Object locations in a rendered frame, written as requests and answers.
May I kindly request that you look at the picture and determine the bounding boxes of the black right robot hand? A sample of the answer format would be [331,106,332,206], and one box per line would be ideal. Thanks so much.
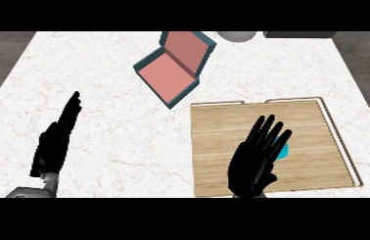
[226,114,293,198]

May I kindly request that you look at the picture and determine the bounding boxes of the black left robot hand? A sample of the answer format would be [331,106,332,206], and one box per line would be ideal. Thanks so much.
[29,90,83,178]

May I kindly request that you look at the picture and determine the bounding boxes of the cyan cupcake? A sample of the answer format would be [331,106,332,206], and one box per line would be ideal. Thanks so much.
[273,136,290,162]

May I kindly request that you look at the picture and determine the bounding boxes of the wooden tray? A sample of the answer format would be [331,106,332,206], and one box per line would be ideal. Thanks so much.
[188,96,363,198]

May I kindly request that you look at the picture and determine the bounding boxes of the open pink cardboard box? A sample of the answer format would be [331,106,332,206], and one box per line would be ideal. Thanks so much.
[130,30,217,111]

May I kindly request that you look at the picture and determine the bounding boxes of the grey round object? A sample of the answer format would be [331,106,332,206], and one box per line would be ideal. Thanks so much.
[214,30,257,43]

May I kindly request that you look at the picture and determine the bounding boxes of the dark grey appliance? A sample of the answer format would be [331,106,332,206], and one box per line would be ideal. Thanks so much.
[260,30,337,39]

